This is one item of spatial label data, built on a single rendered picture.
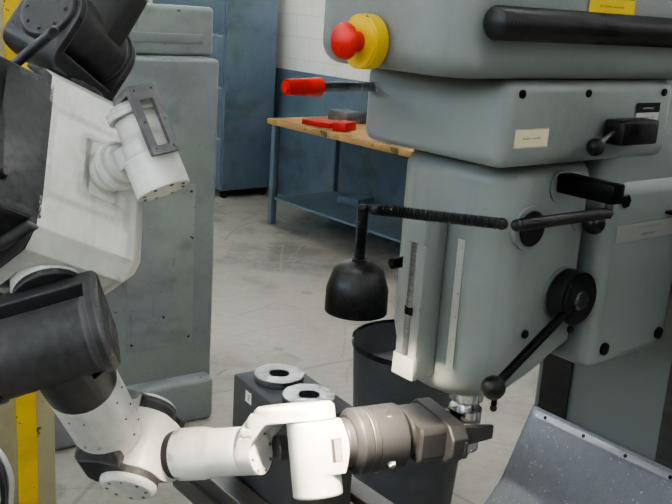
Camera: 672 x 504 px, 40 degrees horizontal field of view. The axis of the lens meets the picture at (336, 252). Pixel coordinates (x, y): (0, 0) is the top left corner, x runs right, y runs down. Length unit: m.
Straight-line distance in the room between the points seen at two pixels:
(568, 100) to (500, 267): 0.21
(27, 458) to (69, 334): 1.96
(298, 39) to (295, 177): 1.28
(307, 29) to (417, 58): 7.52
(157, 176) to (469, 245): 0.38
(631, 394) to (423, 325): 0.53
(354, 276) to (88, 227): 0.33
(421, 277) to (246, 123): 7.46
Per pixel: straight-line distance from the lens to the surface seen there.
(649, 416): 1.58
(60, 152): 1.15
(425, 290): 1.14
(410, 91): 1.13
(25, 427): 2.95
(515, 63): 1.02
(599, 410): 1.64
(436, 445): 1.25
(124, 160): 1.12
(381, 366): 3.21
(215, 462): 1.25
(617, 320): 1.31
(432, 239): 1.13
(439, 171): 1.15
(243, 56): 8.47
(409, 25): 1.00
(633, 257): 1.29
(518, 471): 1.71
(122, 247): 1.14
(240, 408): 1.66
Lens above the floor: 1.80
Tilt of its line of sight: 15 degrees down
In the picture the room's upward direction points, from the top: 4 degrees clockwise
